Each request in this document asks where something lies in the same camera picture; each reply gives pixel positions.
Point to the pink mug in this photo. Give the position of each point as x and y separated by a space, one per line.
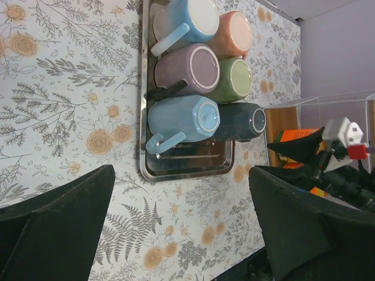
233 38

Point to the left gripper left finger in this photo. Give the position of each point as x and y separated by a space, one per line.
54 236

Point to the orange yellow box on shelf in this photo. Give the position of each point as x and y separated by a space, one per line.
295 147

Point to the green mug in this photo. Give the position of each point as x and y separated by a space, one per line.
235 81

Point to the blue white mug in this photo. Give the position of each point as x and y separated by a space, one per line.
181 23

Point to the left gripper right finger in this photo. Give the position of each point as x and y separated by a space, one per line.
308 237

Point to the dark teal mug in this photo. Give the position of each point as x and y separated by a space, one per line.
240 121

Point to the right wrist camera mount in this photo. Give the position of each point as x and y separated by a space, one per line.
343 140

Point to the wire wooden shelf rack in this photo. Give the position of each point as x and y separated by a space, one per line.
308 113

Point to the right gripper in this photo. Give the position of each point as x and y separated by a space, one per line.
354 186

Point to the purple mug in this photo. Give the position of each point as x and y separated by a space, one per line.
193 69

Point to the light blue faceted mug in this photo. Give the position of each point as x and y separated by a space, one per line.
177 120

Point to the steel tray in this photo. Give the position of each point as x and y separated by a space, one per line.
186 160

